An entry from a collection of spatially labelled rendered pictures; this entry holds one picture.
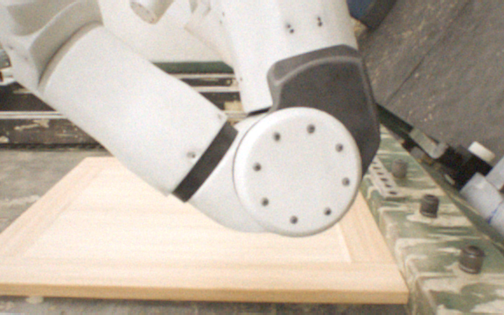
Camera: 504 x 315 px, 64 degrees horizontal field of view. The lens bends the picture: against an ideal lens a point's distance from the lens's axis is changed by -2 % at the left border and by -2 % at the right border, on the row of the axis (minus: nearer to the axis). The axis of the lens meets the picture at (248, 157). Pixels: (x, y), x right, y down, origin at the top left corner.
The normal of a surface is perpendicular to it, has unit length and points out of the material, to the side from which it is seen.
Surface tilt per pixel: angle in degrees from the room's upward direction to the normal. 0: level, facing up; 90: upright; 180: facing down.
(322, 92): 90
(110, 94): 90
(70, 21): 139
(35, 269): 58
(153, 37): 90
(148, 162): 86
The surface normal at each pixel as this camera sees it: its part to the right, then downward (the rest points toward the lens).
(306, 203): 0.14, 0.07
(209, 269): -0.01, -0.93
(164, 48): -0.10, 0.44
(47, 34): 0.70, 0.40
